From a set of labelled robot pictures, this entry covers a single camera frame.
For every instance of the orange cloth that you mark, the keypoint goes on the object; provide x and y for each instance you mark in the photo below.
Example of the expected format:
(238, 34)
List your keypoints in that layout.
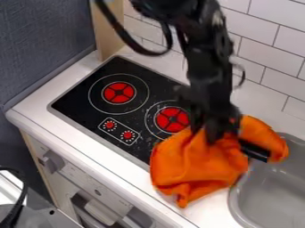
(198, 163)

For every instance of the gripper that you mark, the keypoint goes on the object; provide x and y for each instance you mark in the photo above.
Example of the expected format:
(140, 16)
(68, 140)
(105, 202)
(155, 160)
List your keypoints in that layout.
(210, 102)

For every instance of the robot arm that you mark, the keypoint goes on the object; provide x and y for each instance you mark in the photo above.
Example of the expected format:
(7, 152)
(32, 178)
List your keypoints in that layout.
(204, 35)

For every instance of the toy sink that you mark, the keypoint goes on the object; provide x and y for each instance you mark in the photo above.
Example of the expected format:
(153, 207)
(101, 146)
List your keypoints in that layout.
(274, 190)

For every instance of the toy stove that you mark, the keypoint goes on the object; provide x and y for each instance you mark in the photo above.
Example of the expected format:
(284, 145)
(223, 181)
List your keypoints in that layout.
(119, 104)

